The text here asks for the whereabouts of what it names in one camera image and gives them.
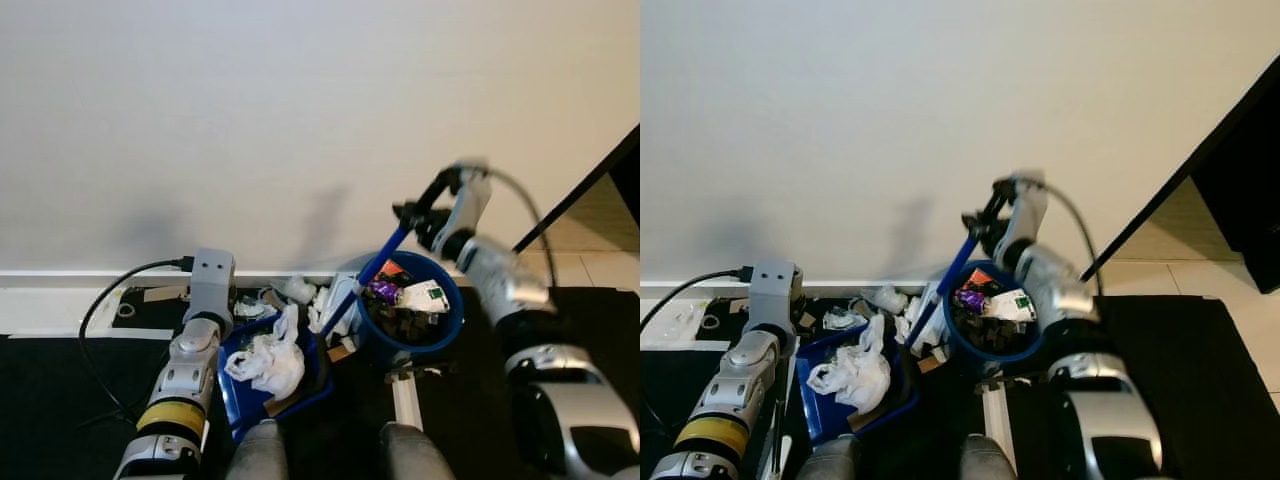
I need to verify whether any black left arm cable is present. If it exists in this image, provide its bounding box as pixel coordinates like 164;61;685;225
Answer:
640;268;751;331
78;258;193;421

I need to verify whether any grey left robot leg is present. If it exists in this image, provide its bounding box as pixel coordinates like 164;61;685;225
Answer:
225;420;291;480
795;433;866;480

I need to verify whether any blue round trash bin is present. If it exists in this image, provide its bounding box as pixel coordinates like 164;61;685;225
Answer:
940;260;1046;365
355;250;466;363

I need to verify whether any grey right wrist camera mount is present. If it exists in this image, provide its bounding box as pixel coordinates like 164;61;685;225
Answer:
445;160;493;236
1005;172;1049;246

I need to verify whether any short black stick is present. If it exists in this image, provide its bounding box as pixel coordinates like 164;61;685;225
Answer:
975;372;1046;391
385;365;456;384

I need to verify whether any white plastic bag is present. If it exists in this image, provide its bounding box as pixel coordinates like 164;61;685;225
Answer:
806;315;893;413
224;305;306;403

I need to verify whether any white floor tape strip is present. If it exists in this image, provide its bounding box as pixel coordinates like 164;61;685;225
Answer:
390;375;426;456
978;385;1009;456

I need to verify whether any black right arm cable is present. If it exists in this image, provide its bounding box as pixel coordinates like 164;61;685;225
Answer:
480;165;556;291
1040;178;1106;301

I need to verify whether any grey robot leg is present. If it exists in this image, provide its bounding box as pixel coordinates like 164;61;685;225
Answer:
225;420;291;480
960;433;1021;480
795;433;866;480
378;422;446;480

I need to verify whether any black floor mat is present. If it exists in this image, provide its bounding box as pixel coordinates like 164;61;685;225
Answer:
0;285;641;480
640;295;1279;480

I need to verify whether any blue dustpan with long handle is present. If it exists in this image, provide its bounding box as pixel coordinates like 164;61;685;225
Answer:
795;236;979;446
220;225;413;443

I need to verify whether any grey right robot leg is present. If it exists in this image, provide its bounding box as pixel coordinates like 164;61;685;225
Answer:
960;433;1021;480
378;422;446;480

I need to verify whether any white and green carton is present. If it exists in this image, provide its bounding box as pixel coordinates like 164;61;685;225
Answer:
400;280;451;314
985;290;1036;323

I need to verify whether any black crumpled trash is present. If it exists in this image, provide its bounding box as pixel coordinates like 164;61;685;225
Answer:
372;300;441;341
960;312;1026;351

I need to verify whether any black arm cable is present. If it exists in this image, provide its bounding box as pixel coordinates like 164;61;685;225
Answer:
1040;178;1106;301
640;268;751;331
480;165;556;291
78;258;193;421

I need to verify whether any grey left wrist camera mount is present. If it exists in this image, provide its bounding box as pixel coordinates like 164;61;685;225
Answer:
747;260;801;331
188;248;237;319

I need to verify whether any black door frame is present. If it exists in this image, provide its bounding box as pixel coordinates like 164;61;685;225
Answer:
1080;55;1280;283
512;122;641;256

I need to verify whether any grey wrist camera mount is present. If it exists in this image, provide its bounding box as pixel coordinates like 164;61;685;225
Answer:
445;160;493;236
1005;172;1049;246
747;260;801;331
188;248;237;319

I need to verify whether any black door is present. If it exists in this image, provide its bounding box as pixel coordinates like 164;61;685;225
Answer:
608;150;641;229
1190;95;1280;266

